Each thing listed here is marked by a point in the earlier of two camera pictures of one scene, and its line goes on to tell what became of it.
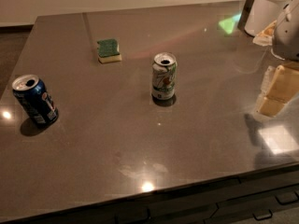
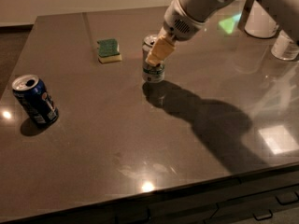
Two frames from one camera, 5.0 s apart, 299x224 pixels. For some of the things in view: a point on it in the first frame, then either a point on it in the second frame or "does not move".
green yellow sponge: (108, 50) does not move
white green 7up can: (163, 76) to (151, 74)
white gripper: (287, 36) to (177, 24)
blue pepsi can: (33, 94) does not move
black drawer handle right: (287, 198) does not move
